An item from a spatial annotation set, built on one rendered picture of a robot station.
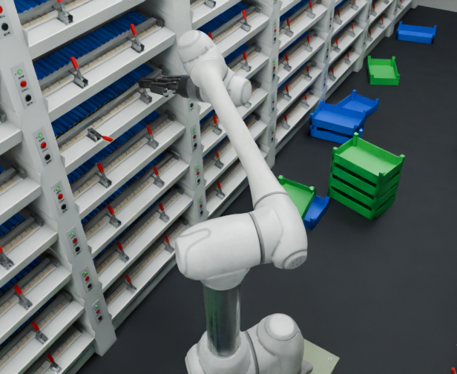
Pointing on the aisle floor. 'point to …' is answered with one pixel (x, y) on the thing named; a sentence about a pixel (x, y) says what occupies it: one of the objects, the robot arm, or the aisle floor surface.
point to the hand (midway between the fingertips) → (148, 82)
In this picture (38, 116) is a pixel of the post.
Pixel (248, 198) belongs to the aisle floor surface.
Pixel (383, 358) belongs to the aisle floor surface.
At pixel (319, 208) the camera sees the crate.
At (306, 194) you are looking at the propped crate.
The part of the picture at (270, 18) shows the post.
